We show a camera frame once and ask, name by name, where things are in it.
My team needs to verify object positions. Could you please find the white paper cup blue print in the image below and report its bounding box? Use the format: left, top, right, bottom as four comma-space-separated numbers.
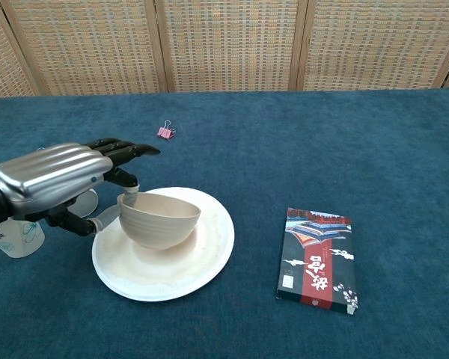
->
0, 218, 46, 259

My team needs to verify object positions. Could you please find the dark red printed box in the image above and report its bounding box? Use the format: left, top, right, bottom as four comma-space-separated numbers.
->
275, 207, 359, 315

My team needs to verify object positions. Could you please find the teal blue tablecloth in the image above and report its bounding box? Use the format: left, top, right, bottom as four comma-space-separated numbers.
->
0, 88, 449, 359

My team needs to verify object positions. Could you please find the small jar grey lid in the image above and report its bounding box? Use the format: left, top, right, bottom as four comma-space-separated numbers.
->
67, 188, 100, 219

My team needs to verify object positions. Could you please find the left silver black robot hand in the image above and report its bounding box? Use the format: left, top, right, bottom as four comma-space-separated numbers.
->
0, 137, 162, 237

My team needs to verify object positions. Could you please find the white round plate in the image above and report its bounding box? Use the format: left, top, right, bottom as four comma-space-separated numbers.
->
91, 187, 236, 302

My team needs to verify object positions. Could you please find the pink binder clip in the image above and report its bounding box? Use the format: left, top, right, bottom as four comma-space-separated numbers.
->
156, 120, 176, 141

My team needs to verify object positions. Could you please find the beige bowl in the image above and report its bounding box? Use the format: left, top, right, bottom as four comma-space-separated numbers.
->
116, 191, 202, 251

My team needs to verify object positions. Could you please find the woven bamboo folding screen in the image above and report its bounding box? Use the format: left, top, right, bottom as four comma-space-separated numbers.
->
0, 0, 449, 99

